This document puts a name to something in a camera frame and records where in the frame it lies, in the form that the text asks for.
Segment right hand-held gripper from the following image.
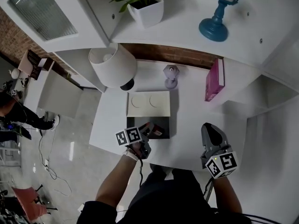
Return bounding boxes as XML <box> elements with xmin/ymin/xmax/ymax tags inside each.
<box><xmin>200</xmin><ymin>122</ymin><xmax>238</xmax><ymax>179</ymax></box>

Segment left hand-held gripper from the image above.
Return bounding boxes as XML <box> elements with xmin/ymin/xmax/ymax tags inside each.
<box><xmin>115</xmin><ymin>122</ymin><xmax>157</xmax><ymax>160</ymax></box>

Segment red and black cylinder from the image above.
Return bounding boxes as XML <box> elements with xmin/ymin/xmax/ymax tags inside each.
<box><xmin>149</xmin><ymin>124</ymin><xmax>164</xmax><ymax>139</ymax></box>

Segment grey box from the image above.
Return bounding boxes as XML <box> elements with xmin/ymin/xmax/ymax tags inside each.
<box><xmin>126</xmin><ymin>91</ymin><xmax>171</xmax><ymax>140</ymax></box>

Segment person's left forearm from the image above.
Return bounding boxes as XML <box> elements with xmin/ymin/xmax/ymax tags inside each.
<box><xmin>95</xmin><ymin>156</ymin><xmax>137</xmax><ymax>208</ymax></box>

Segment person's right forearm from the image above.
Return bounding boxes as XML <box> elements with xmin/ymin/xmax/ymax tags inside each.
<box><xmin>214</xmin><ymin>176</ymin><xmax>242</xmax><ymax>214</ymax></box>

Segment person's left hand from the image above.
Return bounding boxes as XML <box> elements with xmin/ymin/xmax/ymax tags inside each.
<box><xmin>127</xmin><ymin>142</ymin><xmax>142</xmax><ymax>160</ymax></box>

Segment white desk with shelves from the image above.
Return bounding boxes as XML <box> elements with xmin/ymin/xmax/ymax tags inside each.
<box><xmin>0</xmin><ymin>0</ymin><xmax>299</xmax><ymax>172</ymax></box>

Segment white wristband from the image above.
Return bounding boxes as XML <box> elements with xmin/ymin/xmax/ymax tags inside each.
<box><xmin>125</xmin><ymin>149</ymin><xmax>138</xmax><ymax>161</ymax></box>

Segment pink book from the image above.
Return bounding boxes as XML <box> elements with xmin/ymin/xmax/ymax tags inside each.
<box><xmin>205</xmin><ymin>58</ymin><xmax>225</xmax><ymax>102</ymax></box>

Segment small purple ornament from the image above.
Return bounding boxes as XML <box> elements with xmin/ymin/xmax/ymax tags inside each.
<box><xmin>163</xmin><ymin>64</ymin><xmax>180</xmax><ymax>90</ymax></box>

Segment white shade table lamp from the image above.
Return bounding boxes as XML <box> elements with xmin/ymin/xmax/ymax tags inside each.
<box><xmin>88</xmin><ymin>42</ymin><xmax>138</xmax><ymax>91</ymax></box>

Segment person's black trousers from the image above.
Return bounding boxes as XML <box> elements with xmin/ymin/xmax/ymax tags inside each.
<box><xmin>77</xmin><ymin>164</ymin><xmax>253</xmax><ymax>224</ymax></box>

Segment white side table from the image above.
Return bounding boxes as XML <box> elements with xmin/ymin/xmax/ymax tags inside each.
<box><xmin>23</xmin><ymin>59</ymin><xmax>85</xmax><ymax>119</ymax></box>

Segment blue lantern ornament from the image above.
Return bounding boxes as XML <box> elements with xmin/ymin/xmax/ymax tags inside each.
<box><xmin>199</xmin><ymin>0</ymin><xmax>251</xmax><ymax>42</ymax></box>

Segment potted plant white pot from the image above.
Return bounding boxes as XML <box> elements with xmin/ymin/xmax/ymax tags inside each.
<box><xmin>109</xmin><ymin>0</ymin><xmax>164</xmax><ymax>29</ymax></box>

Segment black file holder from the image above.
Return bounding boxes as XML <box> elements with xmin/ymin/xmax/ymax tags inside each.
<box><xmin>18</xmin><ymin>49</ymin><xmax>43</xmax><ymax>80</ymax></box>

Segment red chair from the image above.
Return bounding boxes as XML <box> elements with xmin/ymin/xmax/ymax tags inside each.
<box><xmin>11</xmin><ymin>187</ymin><xmax>48</xmax><ymax>222</ymax></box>

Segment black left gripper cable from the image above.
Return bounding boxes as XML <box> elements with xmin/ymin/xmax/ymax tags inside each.
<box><xmin>138</xmin><ymin>157</ymin><xmax>144</xmax><ymax>189</ymax></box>

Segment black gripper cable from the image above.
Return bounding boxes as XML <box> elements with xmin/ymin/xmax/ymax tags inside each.
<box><xmin>203</xmin><ymin>178</ymin><xmax>214</xmax><ymax>202</ymax></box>
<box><xmin>138</xmin><ymin>157</ymin><xmax>144</xmax><ymax>189</ymax></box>

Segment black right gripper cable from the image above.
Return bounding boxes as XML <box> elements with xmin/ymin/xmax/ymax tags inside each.
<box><xmin>203</xmin><ymin>178</ymin><xmax>214</xmax><ymax>202</ymax></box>

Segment black floor cable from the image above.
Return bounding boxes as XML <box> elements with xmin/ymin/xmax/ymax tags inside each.
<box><xmin>38</xmin><ymin>129</ymin><xmax>72</xmax><ymax>197</ymax></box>

